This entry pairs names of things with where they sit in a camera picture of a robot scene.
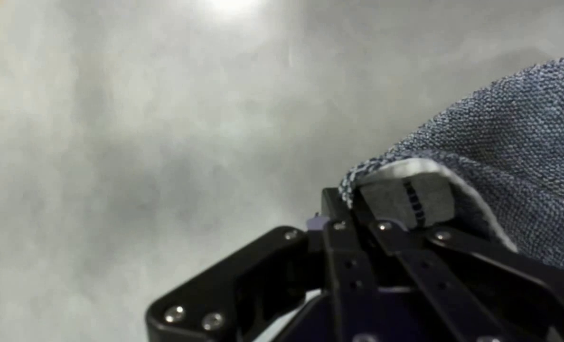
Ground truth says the blue grey striped towel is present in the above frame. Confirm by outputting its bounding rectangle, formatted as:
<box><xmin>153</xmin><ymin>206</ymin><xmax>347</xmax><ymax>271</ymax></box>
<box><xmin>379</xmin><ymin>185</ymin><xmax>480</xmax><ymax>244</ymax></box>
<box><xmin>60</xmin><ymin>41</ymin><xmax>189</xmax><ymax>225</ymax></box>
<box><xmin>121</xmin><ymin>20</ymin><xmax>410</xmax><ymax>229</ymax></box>
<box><xmin>337</xmin><ymin>54</ymin><xmax>564</xmax><ymax>275</ymax></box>

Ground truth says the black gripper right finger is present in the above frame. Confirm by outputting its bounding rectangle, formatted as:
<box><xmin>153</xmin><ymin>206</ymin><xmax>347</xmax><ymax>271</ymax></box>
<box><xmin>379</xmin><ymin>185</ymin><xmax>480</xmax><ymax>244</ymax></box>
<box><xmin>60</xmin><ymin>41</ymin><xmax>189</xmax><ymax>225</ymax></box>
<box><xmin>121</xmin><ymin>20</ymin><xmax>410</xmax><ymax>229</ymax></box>
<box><xmin>349</xmin><ymin>187</ymin><xmax>564</xmax><ymax>342</ymax></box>

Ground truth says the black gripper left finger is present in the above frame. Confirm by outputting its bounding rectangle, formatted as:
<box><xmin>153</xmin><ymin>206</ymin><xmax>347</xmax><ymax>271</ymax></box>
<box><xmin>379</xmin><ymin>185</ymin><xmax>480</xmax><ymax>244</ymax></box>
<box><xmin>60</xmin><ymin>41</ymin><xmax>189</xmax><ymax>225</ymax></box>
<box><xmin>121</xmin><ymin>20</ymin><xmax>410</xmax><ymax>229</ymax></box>
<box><xmin>144</xmin><ymin>185</ymin><xmax>358</xmax><ymax>342</ymax></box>

